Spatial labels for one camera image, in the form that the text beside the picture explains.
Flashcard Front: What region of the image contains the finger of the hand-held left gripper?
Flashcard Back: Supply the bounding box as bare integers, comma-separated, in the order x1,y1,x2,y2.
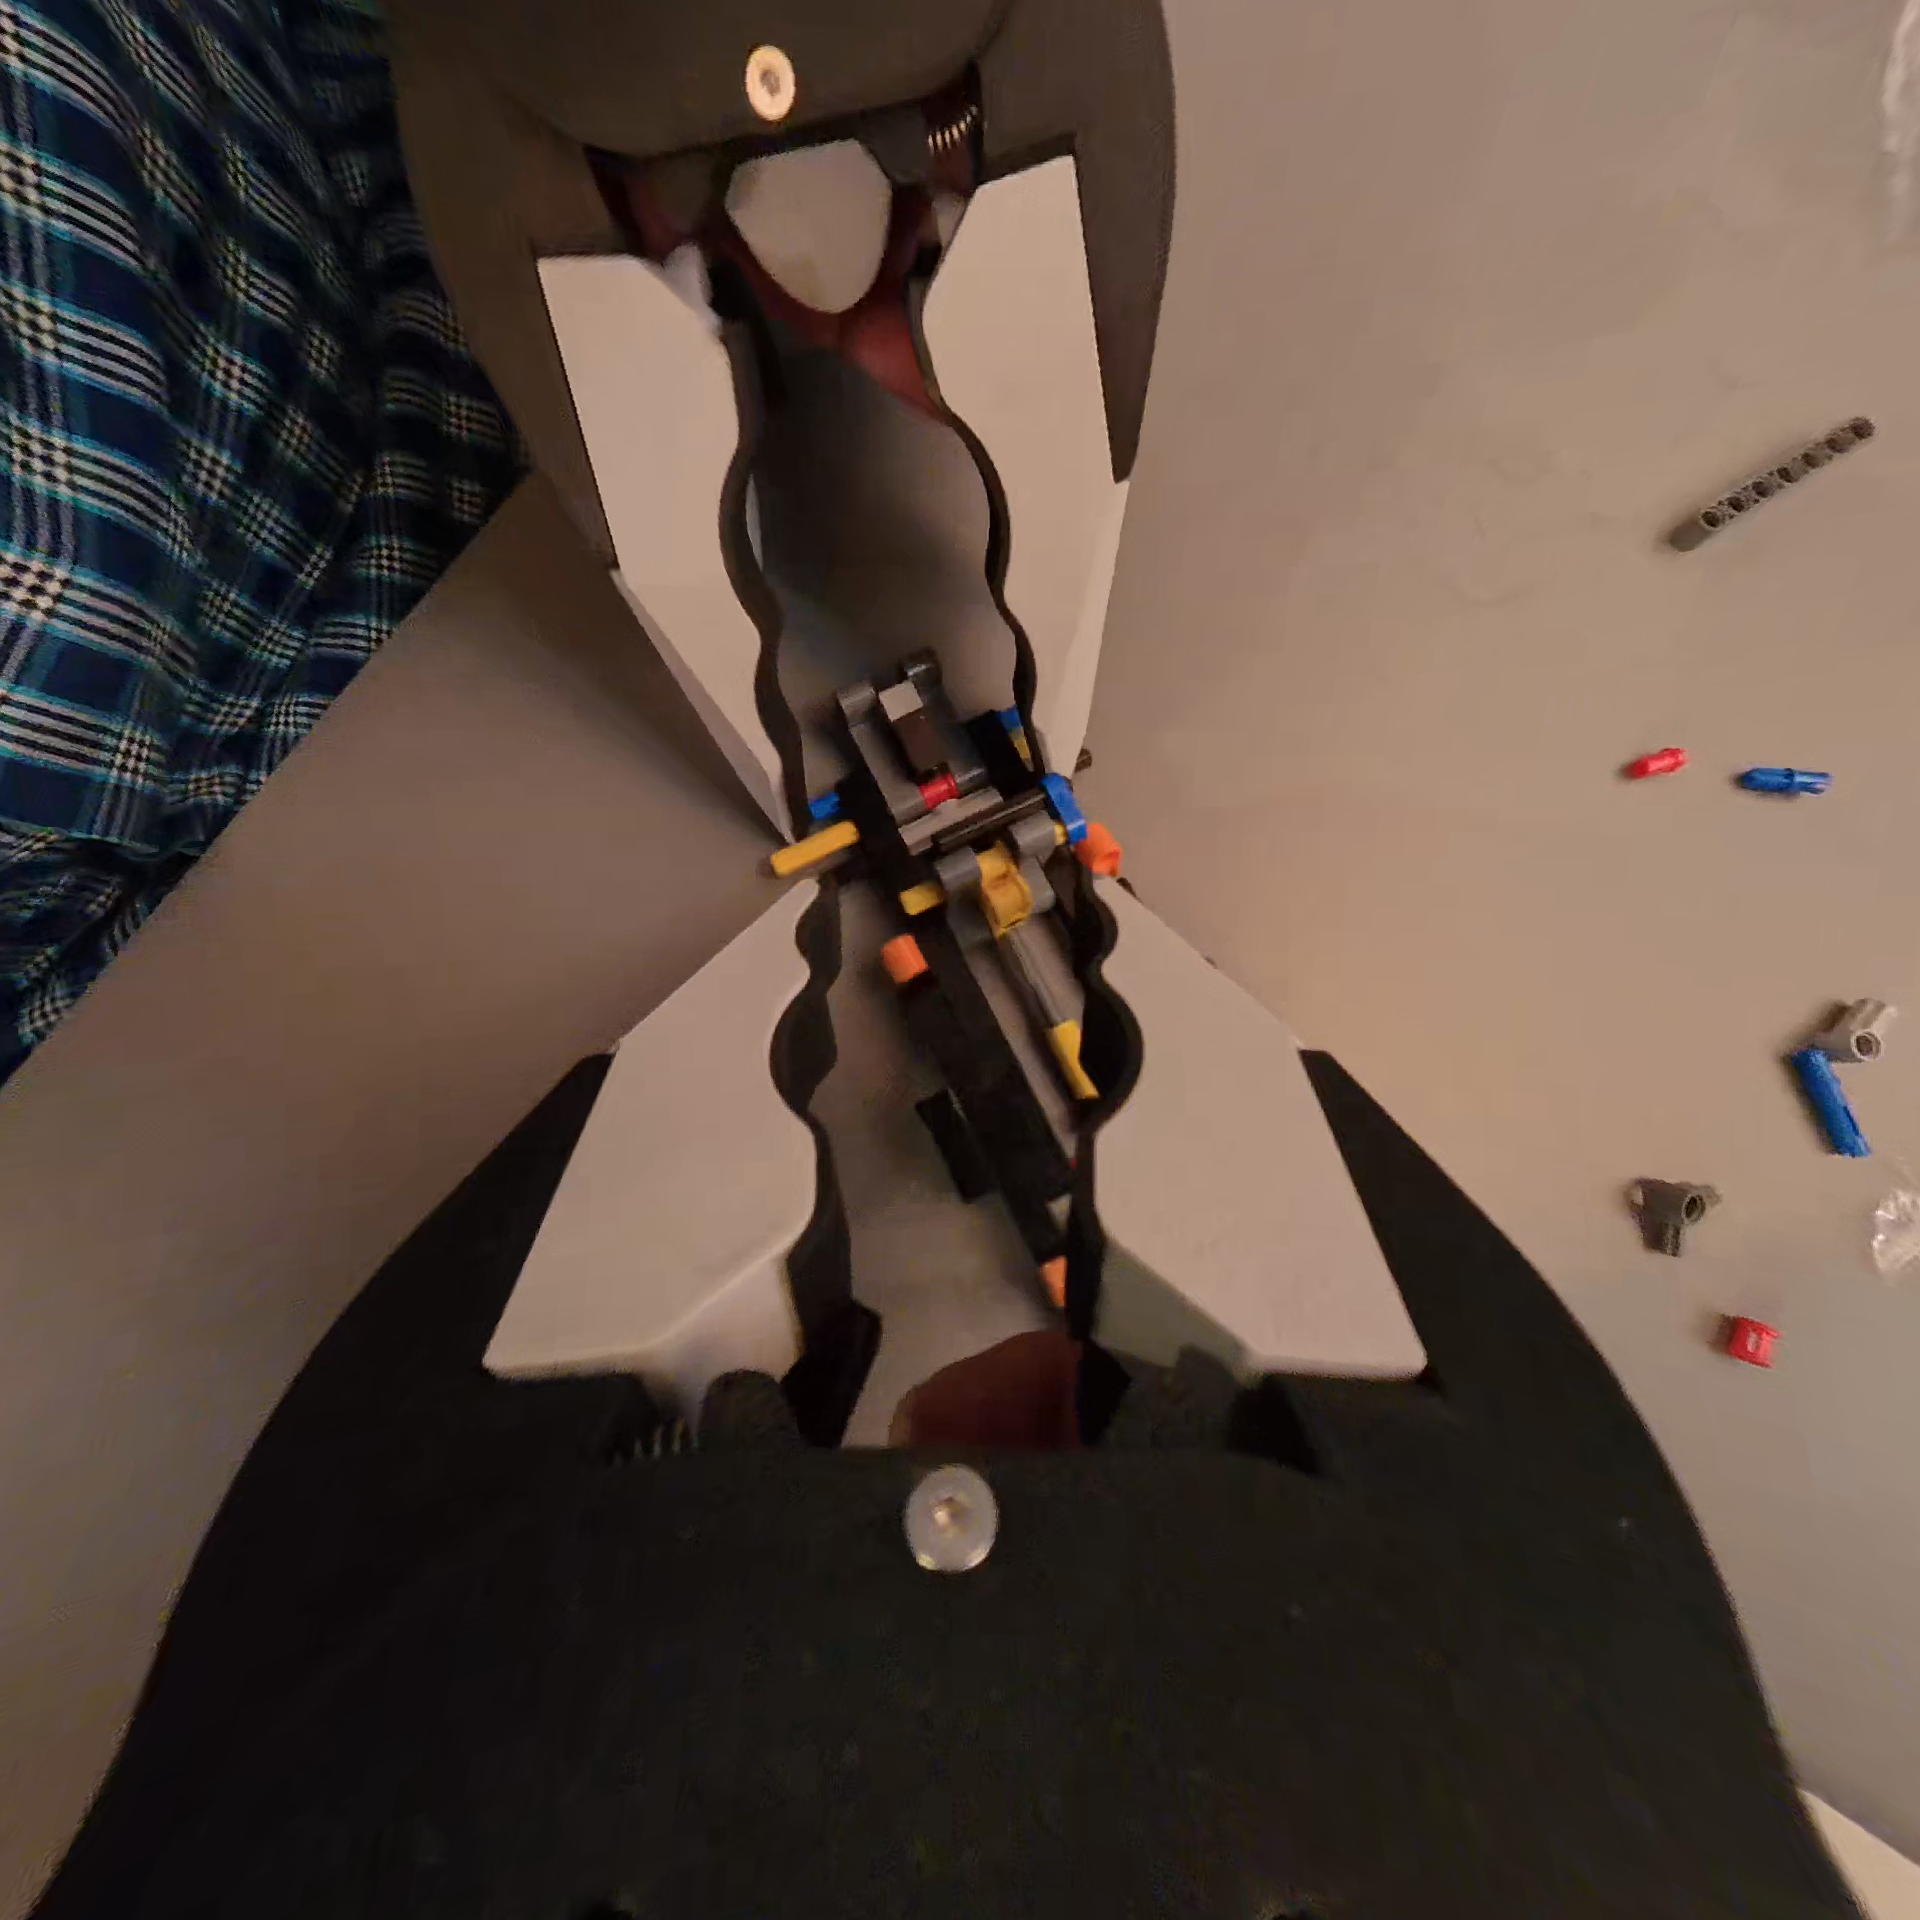
913,153,1135,781
536,247,812,845

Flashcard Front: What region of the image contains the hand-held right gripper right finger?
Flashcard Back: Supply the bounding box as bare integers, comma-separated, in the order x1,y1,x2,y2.
1068,878,1426,1443

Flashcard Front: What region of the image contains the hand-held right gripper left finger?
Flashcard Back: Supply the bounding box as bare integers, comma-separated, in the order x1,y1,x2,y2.
482,878,884,1445

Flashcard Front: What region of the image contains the black lego chassis assembly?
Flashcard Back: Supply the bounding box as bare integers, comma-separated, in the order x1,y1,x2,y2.
769,645,1128,1340

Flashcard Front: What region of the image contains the dark grey lego beam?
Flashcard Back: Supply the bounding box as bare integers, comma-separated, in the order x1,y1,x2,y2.
1665,415,1881,555

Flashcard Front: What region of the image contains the dark grey lego connector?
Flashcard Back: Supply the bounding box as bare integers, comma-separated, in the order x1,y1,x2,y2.
1623,1174,1723,1257

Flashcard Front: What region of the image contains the blue lego axle pin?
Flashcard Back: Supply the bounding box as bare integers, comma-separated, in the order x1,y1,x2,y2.
1787,1045,1875,1162

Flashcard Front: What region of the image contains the person's plaid shirt torso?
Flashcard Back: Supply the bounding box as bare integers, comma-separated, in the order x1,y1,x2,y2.
0,0,531,1086

